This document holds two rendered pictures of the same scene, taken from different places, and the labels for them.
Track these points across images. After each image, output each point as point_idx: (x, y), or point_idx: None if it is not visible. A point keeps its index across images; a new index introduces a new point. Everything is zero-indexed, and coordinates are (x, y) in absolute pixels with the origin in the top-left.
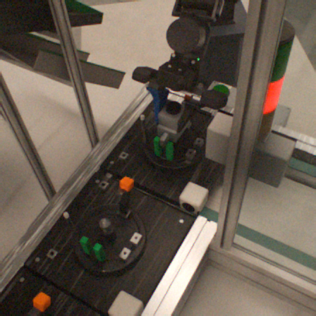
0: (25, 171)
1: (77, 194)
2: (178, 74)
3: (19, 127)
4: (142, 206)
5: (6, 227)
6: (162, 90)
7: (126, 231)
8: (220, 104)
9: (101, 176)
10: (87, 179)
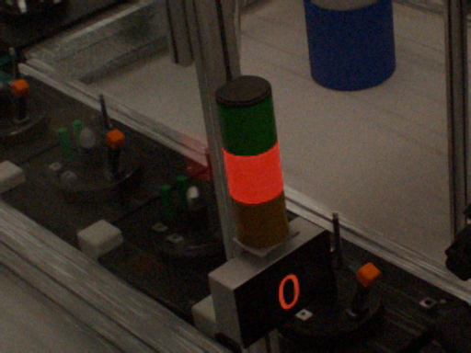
0: None
1: (424, 279)
2: (462, 237)
3: (450, 127)
4: (373, 348)
5: (442, 257)
6: None
7: (326, 314)
8: (436, 332)
9: (451, 307)
10: (456, 296)
